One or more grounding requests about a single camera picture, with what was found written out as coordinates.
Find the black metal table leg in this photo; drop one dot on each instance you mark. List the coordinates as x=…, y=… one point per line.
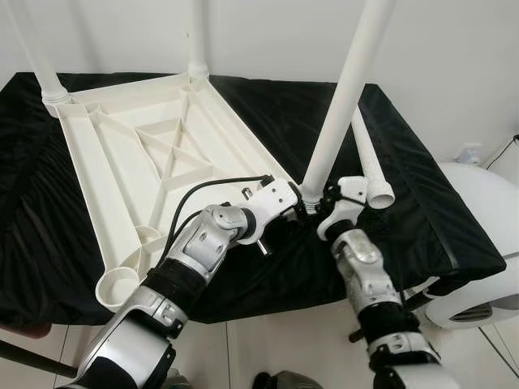
x=418, y=301
x=36, y=358

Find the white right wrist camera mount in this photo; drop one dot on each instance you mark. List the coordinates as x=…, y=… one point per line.
x=350, y=190

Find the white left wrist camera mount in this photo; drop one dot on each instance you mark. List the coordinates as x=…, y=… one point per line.
x=274, y=198

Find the grey robot foot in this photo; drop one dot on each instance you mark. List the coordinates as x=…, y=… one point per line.
x=285, y=381
x=178, y=381

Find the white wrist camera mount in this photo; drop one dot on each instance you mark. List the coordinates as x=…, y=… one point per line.
x=350, y=190
x=274, y=198

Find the grey robot left foot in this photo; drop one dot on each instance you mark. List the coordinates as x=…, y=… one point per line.
x=178, y=381

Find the white plastic table leg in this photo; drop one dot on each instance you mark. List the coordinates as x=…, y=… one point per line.
x=371, y=162
x=40, y=57
x=345, y=89
x=199, y=36

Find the black cloth table cover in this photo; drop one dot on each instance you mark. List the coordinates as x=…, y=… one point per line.
x=430, y=243

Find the white wall socket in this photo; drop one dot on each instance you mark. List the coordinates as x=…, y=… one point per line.
x=470, y=154

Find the white round appliance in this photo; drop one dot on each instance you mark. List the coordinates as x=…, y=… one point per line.
x=478, y=243

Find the grey robot right foot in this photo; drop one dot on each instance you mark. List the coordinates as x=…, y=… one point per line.
x=285, y=381

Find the white plastic children table top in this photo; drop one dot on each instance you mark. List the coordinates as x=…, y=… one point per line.
x=105, y=162

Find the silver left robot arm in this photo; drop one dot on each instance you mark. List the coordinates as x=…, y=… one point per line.
x=203, y=243

